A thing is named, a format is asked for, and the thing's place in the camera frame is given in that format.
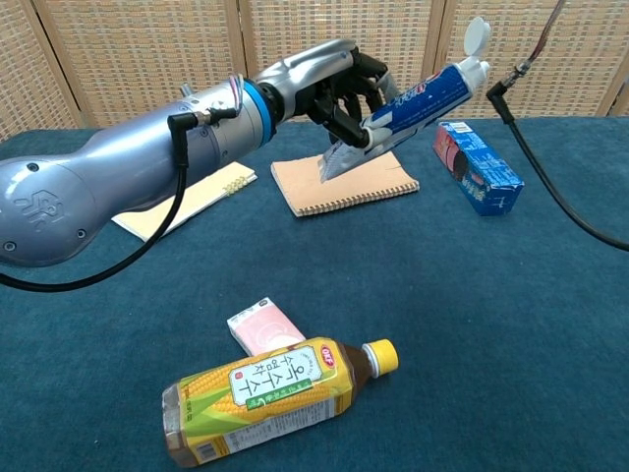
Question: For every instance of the dark blue table cloth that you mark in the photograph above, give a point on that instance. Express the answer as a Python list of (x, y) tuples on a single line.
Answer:
[(442, 305)]

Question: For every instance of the cream paper folder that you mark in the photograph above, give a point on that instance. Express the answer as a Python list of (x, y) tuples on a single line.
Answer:
[(216, 187)]

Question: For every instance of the blue cardboard toothpaste box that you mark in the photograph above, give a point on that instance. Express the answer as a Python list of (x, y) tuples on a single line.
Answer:
[(486, 172)]

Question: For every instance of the pink tissue pack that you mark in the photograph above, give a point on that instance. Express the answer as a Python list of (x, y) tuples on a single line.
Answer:
[(265, 329)]

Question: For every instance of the yellow corn tea bottle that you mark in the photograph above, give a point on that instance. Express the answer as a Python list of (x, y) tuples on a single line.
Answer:
[(265, 393)]

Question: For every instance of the blue white toothpaste tube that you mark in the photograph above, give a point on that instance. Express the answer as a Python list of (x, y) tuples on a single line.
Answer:
[(422, 100)]

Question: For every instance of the woven bamboo screen panel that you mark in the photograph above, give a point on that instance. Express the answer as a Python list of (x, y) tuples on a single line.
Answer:
[(620, 98), (589, 49), (295, 24), (24, 59), (137, 49)]

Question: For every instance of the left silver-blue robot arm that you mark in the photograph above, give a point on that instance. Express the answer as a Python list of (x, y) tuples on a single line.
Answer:
[(123, 162)]

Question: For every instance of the tan spiral notebook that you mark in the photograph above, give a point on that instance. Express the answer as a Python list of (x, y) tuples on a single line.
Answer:
[(354, 184)]

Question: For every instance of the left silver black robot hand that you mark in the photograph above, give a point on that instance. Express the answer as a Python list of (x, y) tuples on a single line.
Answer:
[(304, 78)]

